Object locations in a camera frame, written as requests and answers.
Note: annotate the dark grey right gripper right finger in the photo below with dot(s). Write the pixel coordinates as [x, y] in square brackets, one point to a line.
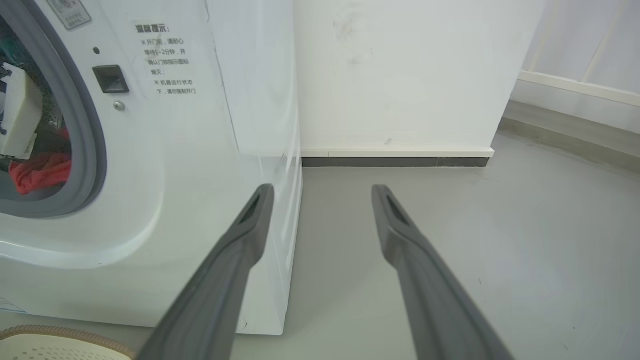
[430, 290]

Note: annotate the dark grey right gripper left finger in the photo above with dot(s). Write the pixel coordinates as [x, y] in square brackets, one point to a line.
[220, 285]

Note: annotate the white front-load washing machine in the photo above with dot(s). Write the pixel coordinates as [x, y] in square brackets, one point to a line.
[200, 165]

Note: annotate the white laundry basket tan rim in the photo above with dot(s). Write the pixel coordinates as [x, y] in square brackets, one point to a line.
[55, 344]

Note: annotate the white and grey baseboard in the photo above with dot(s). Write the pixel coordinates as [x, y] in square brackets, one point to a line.
[397, 157]

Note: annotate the grey rubber door gasket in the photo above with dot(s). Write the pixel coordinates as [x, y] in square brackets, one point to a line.
[82, 130]

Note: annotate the red garment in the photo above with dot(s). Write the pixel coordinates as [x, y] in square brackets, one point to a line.
[42, 171]

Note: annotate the small label sticker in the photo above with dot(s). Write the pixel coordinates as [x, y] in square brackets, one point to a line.
[70, 12]

